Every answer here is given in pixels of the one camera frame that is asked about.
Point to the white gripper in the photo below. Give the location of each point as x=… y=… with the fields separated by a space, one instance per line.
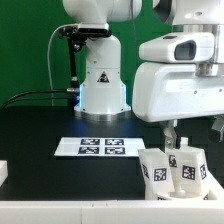
x=164 y=92

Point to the white round stool seat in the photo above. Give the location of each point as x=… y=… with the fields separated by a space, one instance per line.
x=180 y=195

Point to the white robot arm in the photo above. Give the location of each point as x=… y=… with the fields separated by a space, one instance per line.
x=198 y=38

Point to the white L-shaped fence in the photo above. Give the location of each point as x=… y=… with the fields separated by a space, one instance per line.
x=209 y=211

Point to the white marker sheet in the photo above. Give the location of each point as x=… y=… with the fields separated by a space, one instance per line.
x=100 y=147

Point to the white left fence block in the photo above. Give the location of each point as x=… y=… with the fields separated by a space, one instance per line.
x=3 y=171

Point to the black camera stand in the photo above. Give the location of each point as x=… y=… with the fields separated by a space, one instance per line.
x=74 y=56

